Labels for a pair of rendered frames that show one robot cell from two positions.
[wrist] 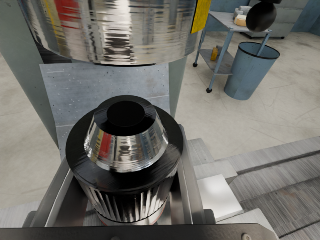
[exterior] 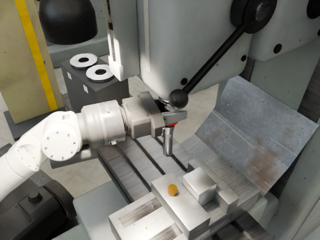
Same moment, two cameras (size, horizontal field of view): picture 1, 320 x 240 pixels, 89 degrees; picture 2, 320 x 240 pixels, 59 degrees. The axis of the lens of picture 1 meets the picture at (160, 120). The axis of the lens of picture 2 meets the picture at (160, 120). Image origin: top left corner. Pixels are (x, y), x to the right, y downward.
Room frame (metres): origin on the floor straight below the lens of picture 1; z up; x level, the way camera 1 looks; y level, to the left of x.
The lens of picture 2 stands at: (-0.08, -0.45, 1.60)
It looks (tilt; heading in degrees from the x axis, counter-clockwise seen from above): 41 degrees down; 78
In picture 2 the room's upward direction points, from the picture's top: straight up
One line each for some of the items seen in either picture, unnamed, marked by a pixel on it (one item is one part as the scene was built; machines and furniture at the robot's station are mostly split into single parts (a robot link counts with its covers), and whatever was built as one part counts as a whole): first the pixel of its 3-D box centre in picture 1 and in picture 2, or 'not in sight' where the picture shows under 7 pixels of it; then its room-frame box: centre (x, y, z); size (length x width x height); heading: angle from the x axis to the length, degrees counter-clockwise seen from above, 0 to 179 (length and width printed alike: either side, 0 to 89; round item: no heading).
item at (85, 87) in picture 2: not in sight; (96, 91); (-0.12, 0.37, 1.04); 0.22 x 0.12 x 0.20; 120
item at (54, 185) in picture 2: not in sight; (61, 199); (-0.36, 0.34, 0.50); 0.20 x 0.05 x 0.20; 129
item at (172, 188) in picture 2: not in sight; (172, 190); (0.03, -0.09, 1.06); 0.02 x 0.02 x 0.02
